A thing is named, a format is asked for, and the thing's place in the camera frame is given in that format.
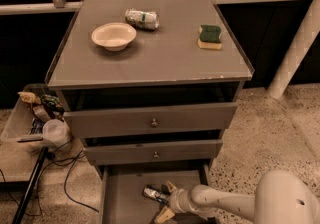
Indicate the green yellow sponge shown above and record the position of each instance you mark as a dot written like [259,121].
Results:
[209,37]

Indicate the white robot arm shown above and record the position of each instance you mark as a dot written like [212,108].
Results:
[280,198]

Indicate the white paper bowl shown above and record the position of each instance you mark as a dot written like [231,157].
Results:
[114,36]

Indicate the colourful snack bag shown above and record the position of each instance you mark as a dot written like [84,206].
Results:
[52,102]

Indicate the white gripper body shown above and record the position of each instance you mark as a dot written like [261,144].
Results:
[177,200]

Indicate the grey top drawer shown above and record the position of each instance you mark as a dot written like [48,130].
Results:
[150,120]

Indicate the grey middle drawer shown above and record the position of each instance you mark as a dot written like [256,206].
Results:
[153,152]

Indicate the silver blue redbull can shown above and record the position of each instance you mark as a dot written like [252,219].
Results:
[155,195]

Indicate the clear plastic cup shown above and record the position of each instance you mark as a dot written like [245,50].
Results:
[56,132]

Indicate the grey drawer cabinet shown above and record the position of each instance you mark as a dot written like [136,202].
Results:
[161,68]

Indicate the clear plastic bin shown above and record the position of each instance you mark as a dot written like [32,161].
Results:
[28,117]

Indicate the silver green can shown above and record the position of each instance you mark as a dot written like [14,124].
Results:
[148,20]

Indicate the black pole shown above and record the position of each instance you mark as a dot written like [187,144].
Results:
[20,212]

